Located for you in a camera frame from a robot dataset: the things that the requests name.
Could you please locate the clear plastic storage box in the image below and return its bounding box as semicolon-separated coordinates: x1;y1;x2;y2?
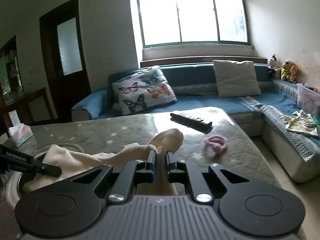
297;83;320;112

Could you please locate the cream garment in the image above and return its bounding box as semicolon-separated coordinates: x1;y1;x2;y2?
22;128;184;195

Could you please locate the plain white pillow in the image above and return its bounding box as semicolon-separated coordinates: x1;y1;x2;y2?
212;60;262;97

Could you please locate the black remote control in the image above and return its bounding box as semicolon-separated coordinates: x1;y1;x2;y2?
170;112;213;133

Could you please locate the pink hair tie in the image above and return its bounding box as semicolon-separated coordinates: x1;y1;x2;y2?
204;134;227;155

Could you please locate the dark wooden door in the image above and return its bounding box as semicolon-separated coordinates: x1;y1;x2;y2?
39;0;92;122

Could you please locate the white carton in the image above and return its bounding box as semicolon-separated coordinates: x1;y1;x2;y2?
10;110;21;127

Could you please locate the blue sofa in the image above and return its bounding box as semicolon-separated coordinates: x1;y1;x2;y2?
71;62;320;183

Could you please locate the butterfly print pillow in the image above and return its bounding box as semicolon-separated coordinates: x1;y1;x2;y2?
112;65;177;115

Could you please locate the yellow green plush toy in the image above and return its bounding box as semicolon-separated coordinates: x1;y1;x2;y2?
280;59;293;81

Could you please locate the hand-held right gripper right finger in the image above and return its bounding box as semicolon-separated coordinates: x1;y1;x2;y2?
165;151;250;203

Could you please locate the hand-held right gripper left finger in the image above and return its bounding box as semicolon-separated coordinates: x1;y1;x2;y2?
71;151;157;205

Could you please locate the green framed window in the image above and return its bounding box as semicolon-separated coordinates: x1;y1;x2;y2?
135;0;252;49

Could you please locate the dark wooden cabinet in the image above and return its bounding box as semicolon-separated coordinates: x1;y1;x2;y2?
0;35;54;140

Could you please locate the orange plush toy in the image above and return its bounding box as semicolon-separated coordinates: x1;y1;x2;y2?
289;64;300;83

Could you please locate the cream patterned cloth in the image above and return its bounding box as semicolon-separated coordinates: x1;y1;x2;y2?
284;109;319;137

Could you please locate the white tissue box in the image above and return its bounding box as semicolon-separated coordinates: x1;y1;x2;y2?
8;123;34;147

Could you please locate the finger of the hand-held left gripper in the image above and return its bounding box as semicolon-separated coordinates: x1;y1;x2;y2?
0;144;62;177

